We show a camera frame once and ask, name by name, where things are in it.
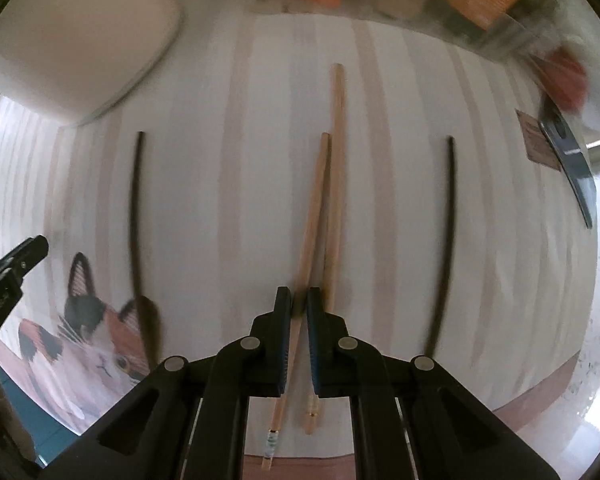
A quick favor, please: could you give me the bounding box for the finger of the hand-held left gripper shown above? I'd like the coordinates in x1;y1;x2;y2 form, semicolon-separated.
0;234;49;342

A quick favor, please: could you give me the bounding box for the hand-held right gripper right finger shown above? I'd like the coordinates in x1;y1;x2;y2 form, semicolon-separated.
306;286;563;480

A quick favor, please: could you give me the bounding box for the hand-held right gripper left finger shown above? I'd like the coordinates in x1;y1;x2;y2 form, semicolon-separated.
37;286;294;480

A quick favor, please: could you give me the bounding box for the light chopstick with white end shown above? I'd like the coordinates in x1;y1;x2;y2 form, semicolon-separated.
261;132;333;472

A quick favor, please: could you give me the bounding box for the cream round chopstick holder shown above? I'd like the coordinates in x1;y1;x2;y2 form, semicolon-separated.
0;0;185;127

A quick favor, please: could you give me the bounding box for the dark wooden chopstick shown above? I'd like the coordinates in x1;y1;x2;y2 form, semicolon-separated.
129;131;162;368
424;135;457;356

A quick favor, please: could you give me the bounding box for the striped mat with cat print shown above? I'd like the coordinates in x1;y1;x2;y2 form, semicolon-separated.
0;10;600;480

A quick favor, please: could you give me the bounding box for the light wooden chopstick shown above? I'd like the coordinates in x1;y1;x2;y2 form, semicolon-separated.
300;62;347;436

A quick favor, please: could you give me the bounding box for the brown square coaster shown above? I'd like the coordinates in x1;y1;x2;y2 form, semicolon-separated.
515;108;564;170

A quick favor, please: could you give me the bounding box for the blue smartphone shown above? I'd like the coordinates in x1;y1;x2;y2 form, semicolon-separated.
538;108;597;230

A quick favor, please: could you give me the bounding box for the clear plastic condiment tray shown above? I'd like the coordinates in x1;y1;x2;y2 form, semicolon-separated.
240;0;548;63

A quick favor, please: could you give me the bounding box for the clear plastic bag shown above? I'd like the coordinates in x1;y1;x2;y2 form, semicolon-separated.
520;0;600;136

